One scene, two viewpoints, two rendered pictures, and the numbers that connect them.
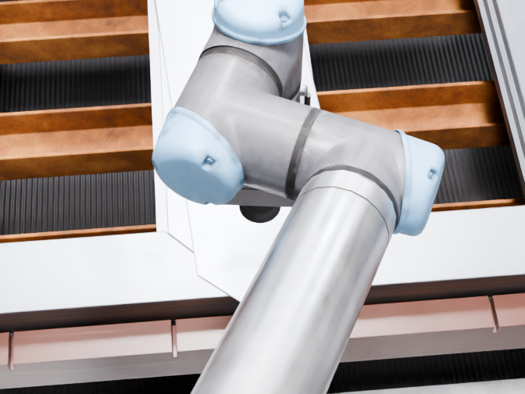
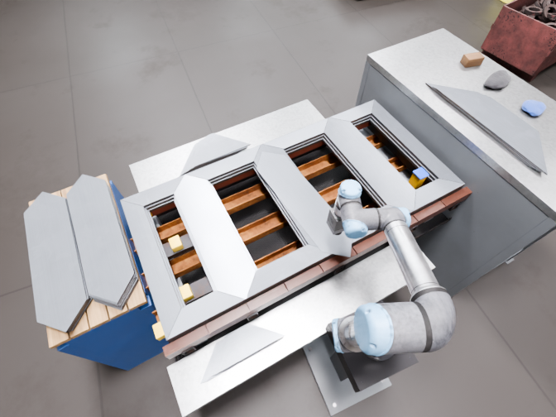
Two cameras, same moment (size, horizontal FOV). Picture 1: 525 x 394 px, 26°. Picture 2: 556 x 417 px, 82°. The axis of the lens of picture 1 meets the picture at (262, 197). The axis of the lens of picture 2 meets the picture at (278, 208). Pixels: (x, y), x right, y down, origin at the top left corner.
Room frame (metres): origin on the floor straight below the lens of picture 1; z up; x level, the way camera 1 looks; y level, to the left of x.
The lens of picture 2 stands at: (0.15, 0.48, 2.16)
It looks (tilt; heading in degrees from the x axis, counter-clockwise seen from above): 57 degrees down; 337
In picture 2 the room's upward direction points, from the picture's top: 1 degrees counter-clockwise
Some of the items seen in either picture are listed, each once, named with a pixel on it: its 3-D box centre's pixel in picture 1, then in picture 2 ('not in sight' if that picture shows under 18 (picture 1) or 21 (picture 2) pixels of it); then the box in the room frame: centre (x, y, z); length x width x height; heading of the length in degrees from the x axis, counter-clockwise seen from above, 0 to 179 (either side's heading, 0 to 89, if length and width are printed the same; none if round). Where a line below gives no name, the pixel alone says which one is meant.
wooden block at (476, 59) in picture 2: not in sight; (472, 59); (1.27, -1.21, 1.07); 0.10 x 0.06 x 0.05; 80
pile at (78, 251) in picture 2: not in sight; (78, 244); (1.14, 1.08, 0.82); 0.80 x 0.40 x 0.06; 5
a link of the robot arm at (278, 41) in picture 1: (258, 40); (348, 196); (0.65, 0.00, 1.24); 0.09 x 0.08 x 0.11; 159
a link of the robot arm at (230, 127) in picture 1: (235, 134); (358, 220); (0.55, 0.02, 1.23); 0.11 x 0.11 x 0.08; 69
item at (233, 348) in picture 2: not in sight; (237, 345); (0.45, 0.55, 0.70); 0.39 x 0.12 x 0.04; 95
